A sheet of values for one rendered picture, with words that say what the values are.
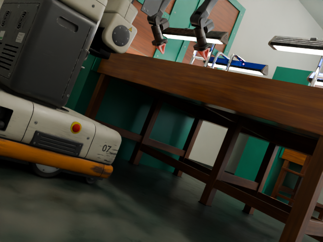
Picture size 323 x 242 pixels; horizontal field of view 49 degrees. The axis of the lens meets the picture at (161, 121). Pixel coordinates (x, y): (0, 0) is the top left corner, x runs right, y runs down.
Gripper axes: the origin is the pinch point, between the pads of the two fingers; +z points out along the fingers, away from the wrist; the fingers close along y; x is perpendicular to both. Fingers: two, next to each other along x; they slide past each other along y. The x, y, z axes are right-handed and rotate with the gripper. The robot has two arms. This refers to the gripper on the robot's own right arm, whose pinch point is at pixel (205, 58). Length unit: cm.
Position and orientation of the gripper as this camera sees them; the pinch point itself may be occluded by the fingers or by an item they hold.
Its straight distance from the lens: 218.7
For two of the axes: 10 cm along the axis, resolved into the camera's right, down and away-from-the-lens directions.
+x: -7.1, 5.4, -4.5
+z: 2.9, 8.1, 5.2
